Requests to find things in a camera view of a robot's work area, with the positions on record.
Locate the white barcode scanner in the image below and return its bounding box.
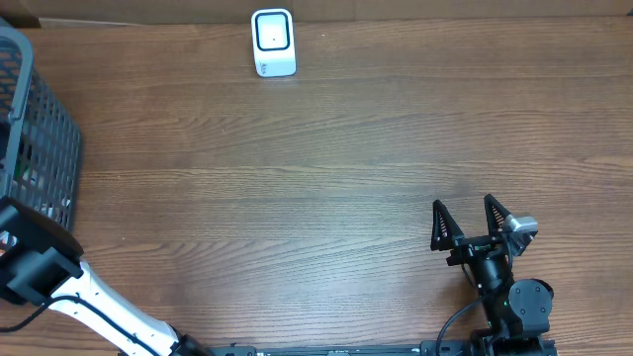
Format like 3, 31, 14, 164
251, 8, 297, 78

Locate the grey plastic mesh basket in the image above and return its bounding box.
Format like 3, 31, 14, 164
1, 26, 83, 230

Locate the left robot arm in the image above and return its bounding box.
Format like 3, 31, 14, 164
1, 197, 210, 356

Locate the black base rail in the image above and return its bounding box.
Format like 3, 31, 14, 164
207, 339, 560, 356

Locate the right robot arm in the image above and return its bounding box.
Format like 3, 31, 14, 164
430, 194, 558, 355

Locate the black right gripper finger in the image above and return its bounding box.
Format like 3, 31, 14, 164
430, 200, 465, 251
484, 194, 511, 235

